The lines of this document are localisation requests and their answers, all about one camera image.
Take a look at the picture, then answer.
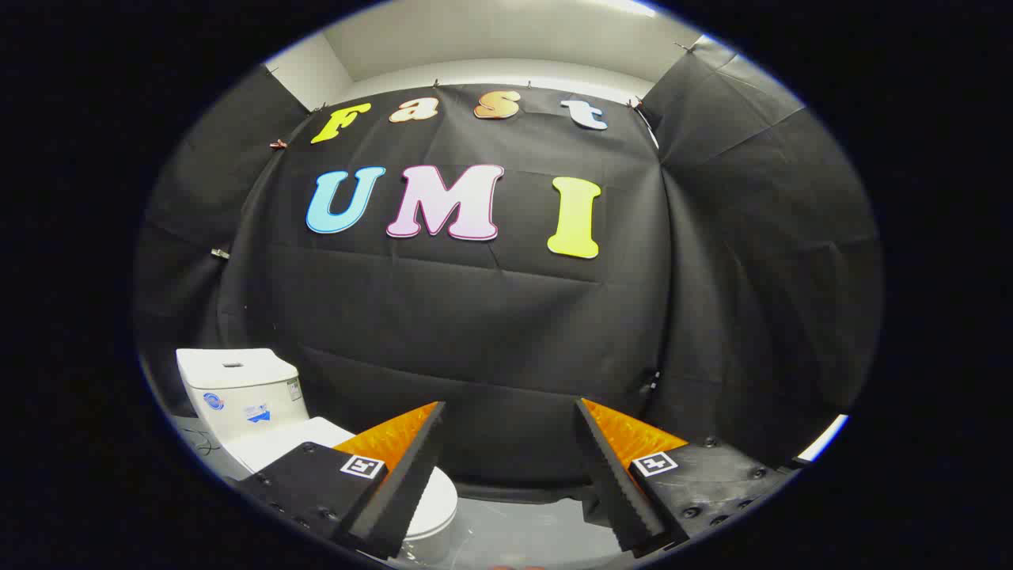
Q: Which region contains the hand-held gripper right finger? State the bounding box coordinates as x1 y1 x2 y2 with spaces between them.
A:
575 398 792 555

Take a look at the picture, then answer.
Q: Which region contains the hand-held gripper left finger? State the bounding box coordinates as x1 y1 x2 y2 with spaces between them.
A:
236 401 447 561

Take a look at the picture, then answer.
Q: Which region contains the white toilet with tank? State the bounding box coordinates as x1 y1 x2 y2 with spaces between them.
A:
176 348 459 564

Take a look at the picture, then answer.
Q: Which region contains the black backdrop cloth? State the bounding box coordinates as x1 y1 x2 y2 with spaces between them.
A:
135 36 883 504

